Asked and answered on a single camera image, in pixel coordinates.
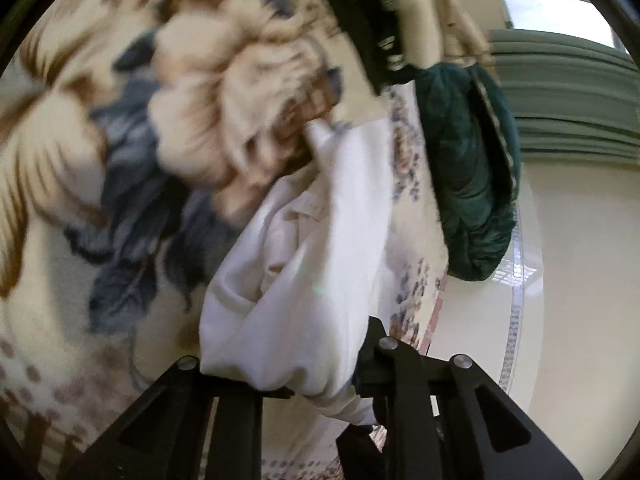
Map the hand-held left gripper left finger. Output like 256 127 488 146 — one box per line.
65 355 296 480

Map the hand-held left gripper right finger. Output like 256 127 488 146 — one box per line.
336 316 583 480

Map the white t-shirt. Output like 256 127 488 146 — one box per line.
199 119 396 426

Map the dark green pillow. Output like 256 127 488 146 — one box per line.
415 62 522 282

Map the white headboard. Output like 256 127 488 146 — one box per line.
430 160 640 466

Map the floral blanket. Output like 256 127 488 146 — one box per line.
0 0 451 480

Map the black striped folded garment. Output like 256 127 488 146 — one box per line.
305 0 416 96

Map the wide green curtain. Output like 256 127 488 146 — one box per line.
487 29 640 161

